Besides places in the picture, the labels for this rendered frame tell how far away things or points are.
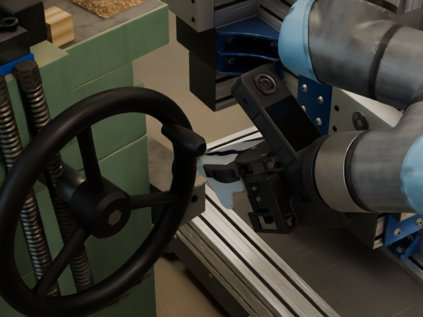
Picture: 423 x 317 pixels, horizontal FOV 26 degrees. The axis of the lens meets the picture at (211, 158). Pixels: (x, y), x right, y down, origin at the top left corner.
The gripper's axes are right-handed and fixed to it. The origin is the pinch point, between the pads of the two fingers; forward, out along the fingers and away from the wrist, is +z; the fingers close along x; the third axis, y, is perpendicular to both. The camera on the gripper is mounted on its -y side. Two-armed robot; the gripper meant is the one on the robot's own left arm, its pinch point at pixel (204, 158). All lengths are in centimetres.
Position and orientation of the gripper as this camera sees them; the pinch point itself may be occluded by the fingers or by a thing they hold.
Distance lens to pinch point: 101.9
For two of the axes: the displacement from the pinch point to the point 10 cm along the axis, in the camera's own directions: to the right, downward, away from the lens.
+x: 7.1, -4.2, 5.6
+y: 3.5, 9.0, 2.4
